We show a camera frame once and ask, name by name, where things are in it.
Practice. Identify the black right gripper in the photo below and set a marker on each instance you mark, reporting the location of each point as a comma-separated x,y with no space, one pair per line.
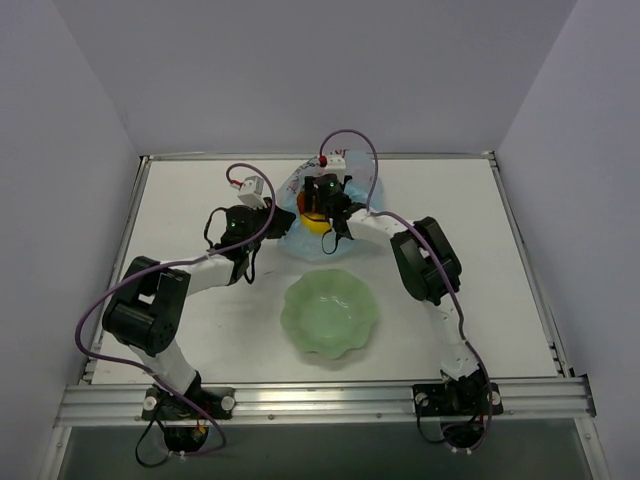
316,201

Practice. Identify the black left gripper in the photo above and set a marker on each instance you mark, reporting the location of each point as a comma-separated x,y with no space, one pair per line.
279,220

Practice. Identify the light blue plastic bag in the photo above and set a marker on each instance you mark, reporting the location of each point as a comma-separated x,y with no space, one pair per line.
299,241

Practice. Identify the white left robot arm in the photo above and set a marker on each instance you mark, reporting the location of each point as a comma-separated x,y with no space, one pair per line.
145,313

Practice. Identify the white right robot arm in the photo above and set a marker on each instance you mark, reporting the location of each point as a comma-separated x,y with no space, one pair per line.
428,266

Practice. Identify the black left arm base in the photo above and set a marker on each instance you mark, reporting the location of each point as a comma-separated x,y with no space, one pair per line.
187,429

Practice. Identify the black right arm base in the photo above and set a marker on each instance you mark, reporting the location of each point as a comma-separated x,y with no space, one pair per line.
457,413

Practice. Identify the yellow fake lemon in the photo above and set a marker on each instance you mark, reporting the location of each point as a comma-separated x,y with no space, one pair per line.
316,223

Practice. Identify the green scalloped glass bowl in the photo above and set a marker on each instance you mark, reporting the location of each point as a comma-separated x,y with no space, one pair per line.
330,317

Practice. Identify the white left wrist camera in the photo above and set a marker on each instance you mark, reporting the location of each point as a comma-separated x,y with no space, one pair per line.
250,192

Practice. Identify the aluminium front rail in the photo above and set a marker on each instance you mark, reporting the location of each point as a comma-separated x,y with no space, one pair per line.
326,402

